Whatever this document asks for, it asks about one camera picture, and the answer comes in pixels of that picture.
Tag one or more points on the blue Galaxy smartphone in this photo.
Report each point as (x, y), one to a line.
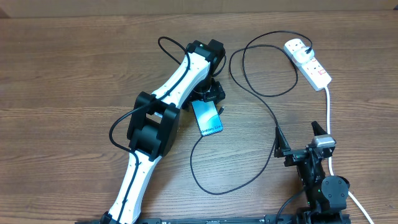
(208, 117)

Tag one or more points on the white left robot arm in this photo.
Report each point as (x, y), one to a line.
(154, 122)

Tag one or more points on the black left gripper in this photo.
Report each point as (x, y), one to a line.
(216, 93)

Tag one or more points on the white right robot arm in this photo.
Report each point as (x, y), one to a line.
(326, 195)

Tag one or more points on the white charger plug adapter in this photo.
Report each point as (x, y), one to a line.
(303, 55)

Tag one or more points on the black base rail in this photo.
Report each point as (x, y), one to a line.
(267, 219)

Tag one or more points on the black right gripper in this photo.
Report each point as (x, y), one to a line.
(294, 155)

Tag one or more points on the white power strip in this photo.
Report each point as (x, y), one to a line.
(313, 71)

